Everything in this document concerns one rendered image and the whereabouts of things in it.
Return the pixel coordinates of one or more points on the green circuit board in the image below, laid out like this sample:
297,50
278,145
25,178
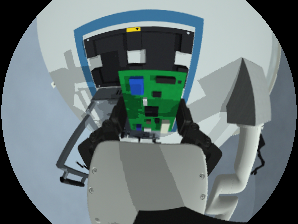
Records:
151,98

